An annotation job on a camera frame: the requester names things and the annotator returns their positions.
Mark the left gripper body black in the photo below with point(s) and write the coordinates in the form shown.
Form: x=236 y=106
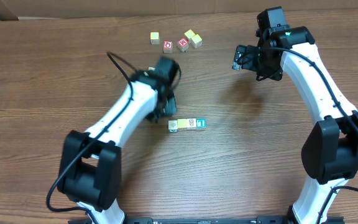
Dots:
x=165 y=109

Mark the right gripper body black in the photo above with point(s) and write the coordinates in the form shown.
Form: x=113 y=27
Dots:
x=241 y=58

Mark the white block yellow sides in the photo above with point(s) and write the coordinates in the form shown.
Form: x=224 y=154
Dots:
x=191 y=124

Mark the white block blue letter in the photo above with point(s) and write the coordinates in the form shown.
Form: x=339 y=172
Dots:
x=200 y=124

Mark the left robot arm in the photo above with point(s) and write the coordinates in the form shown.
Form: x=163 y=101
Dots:
x=90 y=167

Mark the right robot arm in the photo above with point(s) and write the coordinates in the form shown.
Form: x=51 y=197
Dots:
x=330 y=153

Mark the red block letter O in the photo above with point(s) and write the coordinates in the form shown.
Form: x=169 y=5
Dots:
x=168 y=47

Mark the red block letter E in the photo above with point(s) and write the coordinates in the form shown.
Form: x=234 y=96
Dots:
x=183 y=44

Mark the yellow block back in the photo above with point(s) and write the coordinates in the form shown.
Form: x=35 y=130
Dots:
x=189 y=34

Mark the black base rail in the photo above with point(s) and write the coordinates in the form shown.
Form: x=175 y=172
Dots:
x=257 y=220

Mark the cardboard box wall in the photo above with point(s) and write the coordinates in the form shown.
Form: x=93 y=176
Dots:
x=14 y=9

